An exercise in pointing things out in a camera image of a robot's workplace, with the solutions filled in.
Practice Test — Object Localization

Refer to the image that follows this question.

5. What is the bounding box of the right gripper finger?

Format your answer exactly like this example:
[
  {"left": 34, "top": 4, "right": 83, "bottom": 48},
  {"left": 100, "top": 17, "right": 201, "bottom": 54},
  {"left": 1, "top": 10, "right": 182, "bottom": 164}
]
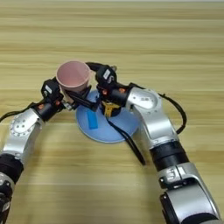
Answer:
[
  {"left": 85, "top": 61, "right": 104, "bottom": 73},
  {"left": 80, "top": 85, "right": 100, "bottom": 102}
]

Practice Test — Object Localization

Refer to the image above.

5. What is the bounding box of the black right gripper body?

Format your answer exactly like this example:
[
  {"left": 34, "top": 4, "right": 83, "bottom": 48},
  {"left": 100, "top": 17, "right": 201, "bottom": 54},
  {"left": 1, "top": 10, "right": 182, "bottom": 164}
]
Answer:
[{"left": 97, "top": 82, "right": 132, "bottom": 108}]

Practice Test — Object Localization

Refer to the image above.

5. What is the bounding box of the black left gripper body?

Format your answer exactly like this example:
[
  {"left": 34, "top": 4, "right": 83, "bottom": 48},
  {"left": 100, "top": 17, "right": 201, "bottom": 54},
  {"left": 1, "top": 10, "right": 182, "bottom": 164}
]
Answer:
[{"left": 30, "top": 97, "right": 67, "bottom": 122}]

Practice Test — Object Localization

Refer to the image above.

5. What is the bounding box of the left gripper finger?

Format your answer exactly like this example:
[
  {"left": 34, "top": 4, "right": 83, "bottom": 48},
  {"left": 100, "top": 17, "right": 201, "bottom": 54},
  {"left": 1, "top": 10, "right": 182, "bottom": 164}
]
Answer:
[{"left": 62, "top": 90, "right": 102, "bottom": 112}]

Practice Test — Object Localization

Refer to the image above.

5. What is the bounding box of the pink plastic cup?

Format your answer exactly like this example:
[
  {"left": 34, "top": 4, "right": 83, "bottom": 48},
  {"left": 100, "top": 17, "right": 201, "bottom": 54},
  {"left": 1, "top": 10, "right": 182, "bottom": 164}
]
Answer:
[{"left": 55, "top": 60, "right": 92, "bottom": 102}]

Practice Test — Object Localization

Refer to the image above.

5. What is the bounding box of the light blue round plate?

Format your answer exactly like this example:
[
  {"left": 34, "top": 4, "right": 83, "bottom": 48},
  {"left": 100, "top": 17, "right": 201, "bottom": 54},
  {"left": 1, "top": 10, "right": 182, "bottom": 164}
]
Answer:
[{"left": 75, "top": 89, "right": 140, "bottom": 144}]

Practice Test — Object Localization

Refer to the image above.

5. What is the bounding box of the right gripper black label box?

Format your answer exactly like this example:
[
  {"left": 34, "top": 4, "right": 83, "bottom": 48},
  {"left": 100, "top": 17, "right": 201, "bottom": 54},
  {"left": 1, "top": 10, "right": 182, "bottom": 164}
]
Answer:
[{"left": 95, "top": 65, "right": 118, "bottom": 88}]

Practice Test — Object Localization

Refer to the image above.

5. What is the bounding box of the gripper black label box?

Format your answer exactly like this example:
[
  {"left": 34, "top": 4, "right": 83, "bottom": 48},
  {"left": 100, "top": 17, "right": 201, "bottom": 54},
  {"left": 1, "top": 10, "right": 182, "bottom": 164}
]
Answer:
[
  {"left": 40, "top": 78, "right": 62, "bottom": 102},
  {"left": 95, "top": 65, "right": 118, "bottom": 88}
]

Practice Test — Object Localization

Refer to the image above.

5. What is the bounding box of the yellow black tape measure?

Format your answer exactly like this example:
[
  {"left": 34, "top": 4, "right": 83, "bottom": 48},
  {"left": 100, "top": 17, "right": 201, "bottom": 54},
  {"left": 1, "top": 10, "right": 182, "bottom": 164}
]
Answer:
[{"left": 100, "top": 100, "right": 146, "bottom": 165}]

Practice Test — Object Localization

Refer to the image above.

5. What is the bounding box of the small blue rectangular block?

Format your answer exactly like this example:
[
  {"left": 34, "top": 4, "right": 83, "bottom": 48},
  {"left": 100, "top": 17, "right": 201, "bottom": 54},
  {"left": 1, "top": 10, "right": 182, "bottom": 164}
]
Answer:
[{"left": 86, "top": 110, "right": 99, "bottom": 130}]

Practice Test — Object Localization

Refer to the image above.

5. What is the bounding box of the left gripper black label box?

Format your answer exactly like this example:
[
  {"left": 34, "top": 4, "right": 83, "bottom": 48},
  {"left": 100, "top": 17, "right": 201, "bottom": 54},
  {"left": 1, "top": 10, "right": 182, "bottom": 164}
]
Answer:
[{"left": 40, "top": 78, "right": 62, "bottom": 102}]

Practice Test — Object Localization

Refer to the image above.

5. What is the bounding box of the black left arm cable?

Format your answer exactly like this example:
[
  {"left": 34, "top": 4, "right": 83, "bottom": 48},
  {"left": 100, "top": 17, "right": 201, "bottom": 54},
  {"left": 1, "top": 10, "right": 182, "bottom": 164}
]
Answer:
[{"left": 0, "top": 101, "right": 39, "bottom": 123}]

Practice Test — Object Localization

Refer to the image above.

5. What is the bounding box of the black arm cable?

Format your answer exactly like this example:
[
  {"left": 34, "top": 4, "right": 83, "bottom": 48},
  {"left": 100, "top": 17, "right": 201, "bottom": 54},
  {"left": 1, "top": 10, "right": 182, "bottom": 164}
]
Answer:
[
  {"left": 136, "top": 84, "right": 187, "bottom": 135},
  {"left": 0, "top": 101, "right": 39, "bottom": 123}
]

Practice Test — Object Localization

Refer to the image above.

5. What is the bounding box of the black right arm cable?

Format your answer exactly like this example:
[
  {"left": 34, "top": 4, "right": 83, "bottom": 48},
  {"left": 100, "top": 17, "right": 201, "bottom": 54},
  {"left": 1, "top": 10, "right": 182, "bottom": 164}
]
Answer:
[{"left": 136, "top": 84, "right": 187, "bottom": 135}]

